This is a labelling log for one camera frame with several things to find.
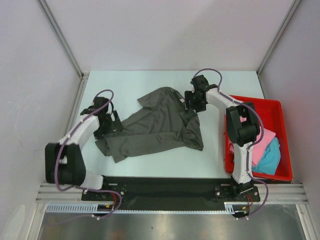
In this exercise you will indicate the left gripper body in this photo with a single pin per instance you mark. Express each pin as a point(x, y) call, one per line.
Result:
point(105, 128)

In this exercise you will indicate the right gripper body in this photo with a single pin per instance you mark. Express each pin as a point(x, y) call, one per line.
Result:
point(196, 104)

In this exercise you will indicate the dark grey t shirt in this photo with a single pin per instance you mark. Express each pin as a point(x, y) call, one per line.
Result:
point(163, 123)

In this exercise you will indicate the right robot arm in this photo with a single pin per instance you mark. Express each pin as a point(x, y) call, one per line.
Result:
point(242, 126)

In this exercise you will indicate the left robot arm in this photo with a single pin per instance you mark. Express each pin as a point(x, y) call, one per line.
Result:
point(64, 162)

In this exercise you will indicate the red plastic bin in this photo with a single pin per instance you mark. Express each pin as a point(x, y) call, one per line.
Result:
point(271, 115)

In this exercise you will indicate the pink t shirt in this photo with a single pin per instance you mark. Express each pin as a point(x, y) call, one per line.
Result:
point(267, 151)

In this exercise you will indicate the blue t shirt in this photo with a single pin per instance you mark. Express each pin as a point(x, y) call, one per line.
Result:
point(265, 169)

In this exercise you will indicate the left aluminium corner post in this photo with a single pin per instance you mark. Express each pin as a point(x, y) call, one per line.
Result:
point(54, 25)

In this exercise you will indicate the aluminium corner post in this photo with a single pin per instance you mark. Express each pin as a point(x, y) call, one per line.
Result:
point(54, 25)
point(279, 34)

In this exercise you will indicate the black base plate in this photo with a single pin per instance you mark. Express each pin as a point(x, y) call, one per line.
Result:
point(172, 194)

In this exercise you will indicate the left cable duct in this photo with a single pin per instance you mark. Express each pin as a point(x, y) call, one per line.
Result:
point(80, 208)

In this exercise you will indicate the cable duct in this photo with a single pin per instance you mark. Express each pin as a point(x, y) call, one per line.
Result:
point(239, 207)
point(80, 208)

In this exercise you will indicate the right cable duct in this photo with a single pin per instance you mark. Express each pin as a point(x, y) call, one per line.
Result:
point(239, 207)

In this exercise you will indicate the right aluminium corner post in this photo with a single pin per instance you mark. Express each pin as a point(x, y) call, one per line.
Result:
point(279, 34)

